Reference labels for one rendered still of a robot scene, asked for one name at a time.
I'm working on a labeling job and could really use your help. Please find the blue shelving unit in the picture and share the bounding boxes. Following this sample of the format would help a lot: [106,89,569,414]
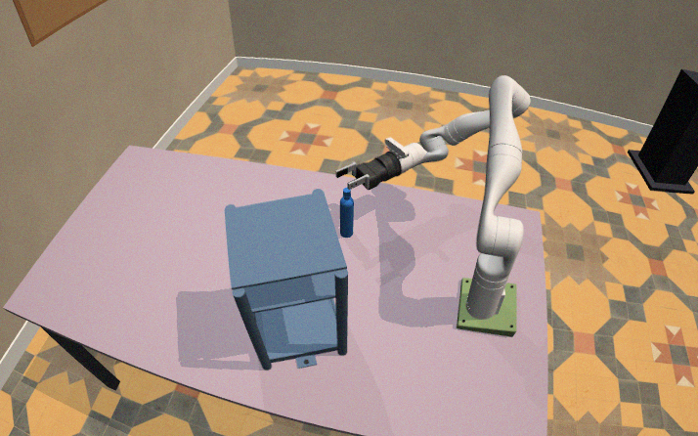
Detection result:
[224,189,348,371]

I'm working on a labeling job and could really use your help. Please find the blue bottle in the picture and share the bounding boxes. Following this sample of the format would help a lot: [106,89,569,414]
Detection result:
[340,188,354,238]

